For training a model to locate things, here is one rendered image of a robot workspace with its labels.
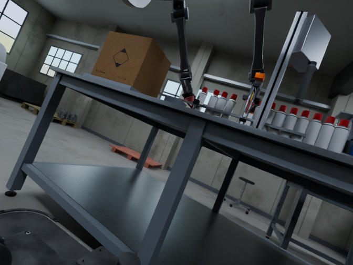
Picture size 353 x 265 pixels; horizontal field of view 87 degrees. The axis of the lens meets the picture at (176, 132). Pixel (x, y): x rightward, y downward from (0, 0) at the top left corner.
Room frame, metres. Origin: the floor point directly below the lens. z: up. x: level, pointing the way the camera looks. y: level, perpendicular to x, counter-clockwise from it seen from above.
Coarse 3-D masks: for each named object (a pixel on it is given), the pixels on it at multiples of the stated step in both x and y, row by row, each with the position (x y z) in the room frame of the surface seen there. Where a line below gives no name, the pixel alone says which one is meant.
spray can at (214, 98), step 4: (216, 92) 1.13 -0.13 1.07; (212, 96) 1.12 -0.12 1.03; (216, 96) 1.12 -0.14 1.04; (212, 100) 1.12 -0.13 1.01; (216, 100) 1.13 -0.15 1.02; (208, 104) 1.13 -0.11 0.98; (212, 104) 1.12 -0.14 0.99; (204, 112) 1.13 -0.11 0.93; (208, 112) 1.12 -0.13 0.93; (212, 112) 1.13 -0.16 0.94
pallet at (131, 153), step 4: (112, 148) 3.81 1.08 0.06; (116, 148) 3.79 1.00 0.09; (120, 148) 3.93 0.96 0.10; (124, 148) 4.16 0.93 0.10; (128, 148) 4.39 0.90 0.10; (120, 152) 4.02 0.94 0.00; (124, 152) 3.73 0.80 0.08; (128, 152) 3.81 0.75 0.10; (132, 152) 4.03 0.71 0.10; (136, 152) 4.24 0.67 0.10; (128, 156) 3.70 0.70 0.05; (132, 156) 3.68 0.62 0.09; (136, 156) 3.76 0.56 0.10; (148, 160) 3.90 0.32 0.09; (152, 160) 4.08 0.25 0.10; (144, 164) 3.60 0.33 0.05; (148, 164) 3.58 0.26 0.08; (152, 164) 3.63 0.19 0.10; (156, 164) 3.85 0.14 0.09; (160, 164) 4.02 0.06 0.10
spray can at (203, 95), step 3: (204, 87) 1.17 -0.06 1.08; (204, 90) 1.17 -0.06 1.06; (201, 93) 1.16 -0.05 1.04; (204, 93) 1.16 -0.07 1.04; (201, 96) 1.16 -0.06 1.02; (204, 96) 1.16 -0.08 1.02; (201, 99) 1.16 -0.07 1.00; (204, 99) 1.17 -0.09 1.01; (201, 102) 1.16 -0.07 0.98; (195, 108) 1.16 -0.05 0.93; (198, 108) 1.16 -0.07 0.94; (201, 108) 1.18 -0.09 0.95
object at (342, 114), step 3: (342, 111) 0.89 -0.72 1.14; (345, 111) 0.89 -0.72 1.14; (339, 114) 0.92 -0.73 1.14; (342, 114) 0.91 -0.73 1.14; (345, 114) 0.90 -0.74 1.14; (348, 114) 0.89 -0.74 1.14; (351, 114) 0.88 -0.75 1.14; (336, 117) 0.97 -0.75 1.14; (339, 117) 0.95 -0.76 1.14; (342, 117) 0.94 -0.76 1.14; (345, 117) 0.93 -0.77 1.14; (348, 117) 0.92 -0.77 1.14; (351, 117) 0.90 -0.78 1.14
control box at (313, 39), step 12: (312, 24) 0.82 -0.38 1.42; (300, 36) 0.84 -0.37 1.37; (312, 36) 0.83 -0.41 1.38; (324, 36) 0.87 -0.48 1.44; (300, 48) 0.82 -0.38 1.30; (312, 48) 0.84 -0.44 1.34; (324, 48) 0.88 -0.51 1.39; (300, 60) 0.88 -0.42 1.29; (312, 60) 0.86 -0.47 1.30; (300, 72) 0.96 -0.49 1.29
